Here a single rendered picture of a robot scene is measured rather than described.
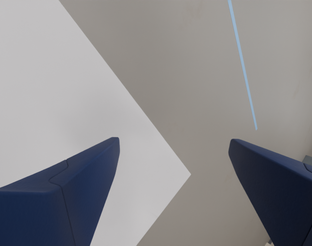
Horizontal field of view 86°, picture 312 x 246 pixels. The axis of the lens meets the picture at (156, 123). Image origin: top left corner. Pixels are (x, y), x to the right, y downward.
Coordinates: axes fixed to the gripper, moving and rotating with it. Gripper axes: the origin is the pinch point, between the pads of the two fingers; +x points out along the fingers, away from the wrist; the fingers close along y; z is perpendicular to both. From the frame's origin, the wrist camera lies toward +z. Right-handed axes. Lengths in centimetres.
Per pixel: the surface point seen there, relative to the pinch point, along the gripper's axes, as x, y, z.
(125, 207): 28.5, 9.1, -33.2
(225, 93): 200, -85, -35
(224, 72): 196, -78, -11
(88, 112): 26.4, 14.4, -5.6
